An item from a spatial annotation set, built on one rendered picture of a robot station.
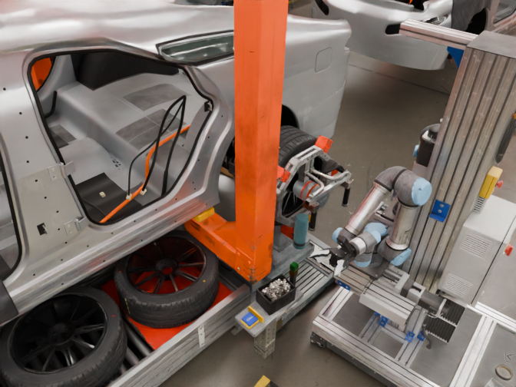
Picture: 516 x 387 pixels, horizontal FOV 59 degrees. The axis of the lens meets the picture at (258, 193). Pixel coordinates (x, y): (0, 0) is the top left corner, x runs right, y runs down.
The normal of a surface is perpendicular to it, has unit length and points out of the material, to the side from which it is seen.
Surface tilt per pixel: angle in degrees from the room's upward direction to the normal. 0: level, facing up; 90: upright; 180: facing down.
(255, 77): 90
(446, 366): 0
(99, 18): 26
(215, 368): 0
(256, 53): 90
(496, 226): 0
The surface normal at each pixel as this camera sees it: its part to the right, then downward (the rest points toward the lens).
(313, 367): 0.03, -0.78
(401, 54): -0.36, 0.76
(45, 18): 0.30, -0.58
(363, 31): -0.68, 0.42
